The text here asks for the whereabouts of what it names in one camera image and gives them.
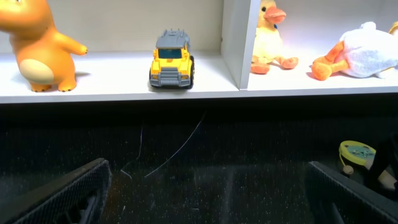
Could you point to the white shelf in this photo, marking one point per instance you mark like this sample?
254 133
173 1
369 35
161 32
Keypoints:
124 77

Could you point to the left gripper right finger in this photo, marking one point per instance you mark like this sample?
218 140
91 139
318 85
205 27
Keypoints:
351 202

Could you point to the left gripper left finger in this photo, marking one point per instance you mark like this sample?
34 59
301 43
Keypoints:
62 199

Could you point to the yellow plush duck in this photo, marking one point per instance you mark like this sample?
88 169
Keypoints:
267 40

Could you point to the grey and yellow toy truck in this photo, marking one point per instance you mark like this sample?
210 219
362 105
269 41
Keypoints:
171 62

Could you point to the white plush duck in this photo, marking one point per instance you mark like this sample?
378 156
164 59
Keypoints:
363 56

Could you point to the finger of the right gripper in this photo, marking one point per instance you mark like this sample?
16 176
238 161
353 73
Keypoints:
381 158

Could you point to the yellow rubber duck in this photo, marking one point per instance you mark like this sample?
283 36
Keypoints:
37 40

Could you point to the yellow rattle drum toy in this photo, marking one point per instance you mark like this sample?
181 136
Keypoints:
357 152

